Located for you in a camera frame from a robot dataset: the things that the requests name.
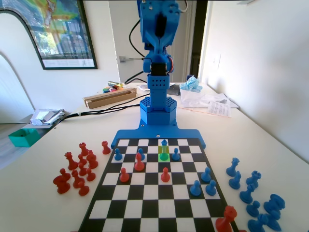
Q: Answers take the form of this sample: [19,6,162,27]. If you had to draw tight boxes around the coloured blocks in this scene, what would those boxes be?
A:
[102,85,125,94]

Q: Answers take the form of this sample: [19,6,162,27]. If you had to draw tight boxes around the long cardboard box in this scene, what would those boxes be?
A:
[83,87,138,110]

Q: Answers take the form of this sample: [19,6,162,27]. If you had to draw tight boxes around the large red piece front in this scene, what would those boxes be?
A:
[215,205,238,232]

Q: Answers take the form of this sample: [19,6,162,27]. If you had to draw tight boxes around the red chess rook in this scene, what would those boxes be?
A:
[101,141,112,155]
[79,142,90,157]

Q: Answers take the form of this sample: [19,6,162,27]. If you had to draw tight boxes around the framed map poster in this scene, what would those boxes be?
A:
[0,0,98,71]

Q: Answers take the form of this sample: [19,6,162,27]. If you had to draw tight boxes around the printed paper sheet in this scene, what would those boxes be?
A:
[207,100,232,118]

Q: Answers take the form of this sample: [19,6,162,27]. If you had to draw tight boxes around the blue chess bishop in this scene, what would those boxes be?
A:
[247,214,270,232]
[239,183,256,204]

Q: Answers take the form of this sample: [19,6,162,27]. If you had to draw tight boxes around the blue white patterned bag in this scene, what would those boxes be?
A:
[180,74,203,94]

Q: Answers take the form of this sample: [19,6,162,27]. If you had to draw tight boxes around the black power cable bundle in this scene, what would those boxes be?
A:
[55,93,148,124]

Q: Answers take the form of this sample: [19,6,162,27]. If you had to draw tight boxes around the black and white chessboard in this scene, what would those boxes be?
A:
[78,137,240,232]

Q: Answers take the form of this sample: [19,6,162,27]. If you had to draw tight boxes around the large blue chess rook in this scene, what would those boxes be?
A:
[263,193,286,220]

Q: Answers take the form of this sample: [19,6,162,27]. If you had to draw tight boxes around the blue base plate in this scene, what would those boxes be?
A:
[111,120,207,149]

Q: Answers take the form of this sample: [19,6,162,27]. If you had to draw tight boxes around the grey paper pile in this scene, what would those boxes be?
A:
[30,108,66,126]

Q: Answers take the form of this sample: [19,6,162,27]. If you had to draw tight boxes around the white door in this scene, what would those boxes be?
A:
[108,0,197,84]

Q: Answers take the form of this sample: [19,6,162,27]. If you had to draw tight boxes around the white paper sheet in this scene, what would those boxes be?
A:
[136,83,152,92]

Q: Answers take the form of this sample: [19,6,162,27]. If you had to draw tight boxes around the blue chess king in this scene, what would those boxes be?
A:
[159,139,170,162]

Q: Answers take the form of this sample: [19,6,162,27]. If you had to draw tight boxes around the white arched panel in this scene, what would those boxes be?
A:
[0,8,45,124]

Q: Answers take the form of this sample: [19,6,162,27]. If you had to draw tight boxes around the green plastic bin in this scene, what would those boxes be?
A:
[8,128,41,148]

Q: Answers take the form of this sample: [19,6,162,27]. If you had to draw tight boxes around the blue chess queen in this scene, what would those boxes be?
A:
[225,157,240,177]

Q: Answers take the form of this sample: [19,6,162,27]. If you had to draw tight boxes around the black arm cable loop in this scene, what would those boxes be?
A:
[128,19,145,61]

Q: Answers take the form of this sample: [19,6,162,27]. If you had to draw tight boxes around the dark grey notebook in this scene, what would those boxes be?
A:
[167,84,182,96]

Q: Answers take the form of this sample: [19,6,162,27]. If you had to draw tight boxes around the red chess bishop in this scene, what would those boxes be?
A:
[86,149,99,169]
[134,152,145,172]

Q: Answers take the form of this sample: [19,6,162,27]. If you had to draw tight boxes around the white paper stack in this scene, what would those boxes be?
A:
[202,92,240,109]

